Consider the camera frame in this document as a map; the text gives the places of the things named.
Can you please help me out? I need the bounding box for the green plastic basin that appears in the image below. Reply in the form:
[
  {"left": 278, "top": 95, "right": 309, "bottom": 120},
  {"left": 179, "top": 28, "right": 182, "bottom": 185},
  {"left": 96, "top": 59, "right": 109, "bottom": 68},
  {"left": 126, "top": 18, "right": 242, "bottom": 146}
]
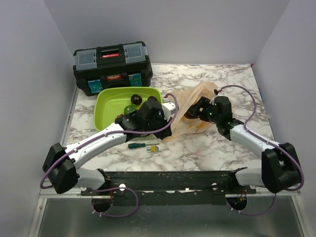
[{"left": 94, "top": 87, "right": 163, "bottom": 131}]

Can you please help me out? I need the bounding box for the green handled screwdriver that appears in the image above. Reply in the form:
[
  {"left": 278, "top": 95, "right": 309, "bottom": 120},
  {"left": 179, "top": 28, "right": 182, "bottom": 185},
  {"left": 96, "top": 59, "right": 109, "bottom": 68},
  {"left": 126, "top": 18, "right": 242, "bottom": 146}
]
[{"left": 128, "top": 143, "right": 158, "bottom": 149}]

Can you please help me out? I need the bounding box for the small yellow metal connector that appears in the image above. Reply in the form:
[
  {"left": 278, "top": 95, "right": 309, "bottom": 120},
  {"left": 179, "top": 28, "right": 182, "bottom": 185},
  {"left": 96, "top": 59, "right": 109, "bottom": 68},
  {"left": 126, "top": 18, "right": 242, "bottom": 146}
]
[{"left": 146, "top": 145, "right": 159, "bottom": 153}]

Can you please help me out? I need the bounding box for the red fake grape bunch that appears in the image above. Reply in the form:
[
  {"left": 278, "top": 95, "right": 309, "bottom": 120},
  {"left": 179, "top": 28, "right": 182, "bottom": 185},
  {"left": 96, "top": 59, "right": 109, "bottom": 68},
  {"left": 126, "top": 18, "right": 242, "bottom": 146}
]
[{"left": 115, "top": 114, "right": 124, "bottom": 123}]

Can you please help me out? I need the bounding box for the black plastic toolbox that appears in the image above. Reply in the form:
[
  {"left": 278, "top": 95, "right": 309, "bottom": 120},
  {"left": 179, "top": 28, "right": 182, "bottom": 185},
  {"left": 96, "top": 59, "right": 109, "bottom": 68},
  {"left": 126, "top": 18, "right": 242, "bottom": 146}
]
[{"left": 73, "top": 41, "right": 153, "bottom": 96}]

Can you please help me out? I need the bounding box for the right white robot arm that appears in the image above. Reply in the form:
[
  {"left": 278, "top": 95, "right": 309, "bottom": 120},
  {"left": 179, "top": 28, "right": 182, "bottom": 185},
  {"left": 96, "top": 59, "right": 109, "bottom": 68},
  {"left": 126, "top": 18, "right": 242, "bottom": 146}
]
[{"left": 185, "top": 96, "right": 301, "bottom": 194}]

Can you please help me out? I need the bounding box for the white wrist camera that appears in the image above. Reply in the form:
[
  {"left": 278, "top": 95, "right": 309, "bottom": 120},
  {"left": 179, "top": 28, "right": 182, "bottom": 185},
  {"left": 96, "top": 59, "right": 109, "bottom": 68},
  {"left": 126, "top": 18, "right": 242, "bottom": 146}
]
[
  {"left": 161, "top": 98, "right": 176, "bottom": 120},
  {"left": 213, "top": 88, "right": 222, "bottom": 95}
]

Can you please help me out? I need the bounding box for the dark red fake fruit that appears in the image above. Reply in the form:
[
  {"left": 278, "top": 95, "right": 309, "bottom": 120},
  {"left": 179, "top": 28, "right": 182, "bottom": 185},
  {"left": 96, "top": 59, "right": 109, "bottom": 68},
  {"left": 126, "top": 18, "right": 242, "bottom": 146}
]
[{"left": 184, "top": 111, "right": 195, "bottom": 119}]

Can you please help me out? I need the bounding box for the black metal base rail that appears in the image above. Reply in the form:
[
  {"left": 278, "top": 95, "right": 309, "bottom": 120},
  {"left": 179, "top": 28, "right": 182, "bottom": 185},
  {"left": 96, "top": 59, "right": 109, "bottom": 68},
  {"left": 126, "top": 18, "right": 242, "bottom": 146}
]
[{"left": 81, "top": 171, "right": 258, "bottom": 206}]

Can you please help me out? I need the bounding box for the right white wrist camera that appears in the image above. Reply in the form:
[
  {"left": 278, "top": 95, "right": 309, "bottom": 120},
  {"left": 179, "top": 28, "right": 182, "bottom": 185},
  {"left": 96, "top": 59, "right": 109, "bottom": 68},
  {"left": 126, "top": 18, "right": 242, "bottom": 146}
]
[{"left": 213, "top": 88, "right": 222, "bottom": 95}]

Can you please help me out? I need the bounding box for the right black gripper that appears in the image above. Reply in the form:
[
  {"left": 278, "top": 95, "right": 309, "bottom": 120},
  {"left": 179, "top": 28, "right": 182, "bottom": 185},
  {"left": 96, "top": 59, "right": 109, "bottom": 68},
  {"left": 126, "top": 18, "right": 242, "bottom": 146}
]
[{"left": 188, "top": 96, "right": 221, "bottom": 124}]

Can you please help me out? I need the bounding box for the translucent orange plastic bag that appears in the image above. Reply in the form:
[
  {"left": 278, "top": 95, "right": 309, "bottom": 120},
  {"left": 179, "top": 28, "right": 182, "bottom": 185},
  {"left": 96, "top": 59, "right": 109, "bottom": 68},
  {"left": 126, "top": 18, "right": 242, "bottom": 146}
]
[{"left": 163, "top": 82, "right": 218, "bottom": 142}]

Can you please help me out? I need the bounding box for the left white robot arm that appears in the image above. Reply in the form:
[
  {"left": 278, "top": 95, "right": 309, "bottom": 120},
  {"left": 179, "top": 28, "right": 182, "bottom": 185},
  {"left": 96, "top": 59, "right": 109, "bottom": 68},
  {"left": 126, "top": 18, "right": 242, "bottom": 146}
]
[{"left": 42, "top": 98, "right": 178, "bottom": 195}]

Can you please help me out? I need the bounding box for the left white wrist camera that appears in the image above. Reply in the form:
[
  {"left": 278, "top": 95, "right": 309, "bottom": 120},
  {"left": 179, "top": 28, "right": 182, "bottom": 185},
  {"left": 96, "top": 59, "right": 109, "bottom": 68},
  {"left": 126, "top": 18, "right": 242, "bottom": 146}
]
[{"left": 161, "top": 98, "right": 176, "bottom": 120}]

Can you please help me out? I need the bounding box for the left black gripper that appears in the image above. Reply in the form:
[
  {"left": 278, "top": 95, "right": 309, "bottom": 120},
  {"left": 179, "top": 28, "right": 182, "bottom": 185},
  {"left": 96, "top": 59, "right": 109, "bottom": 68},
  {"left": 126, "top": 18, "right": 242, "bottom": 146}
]
[{"left": 144, "top": 112, "right": 173, "bottom": 141}]

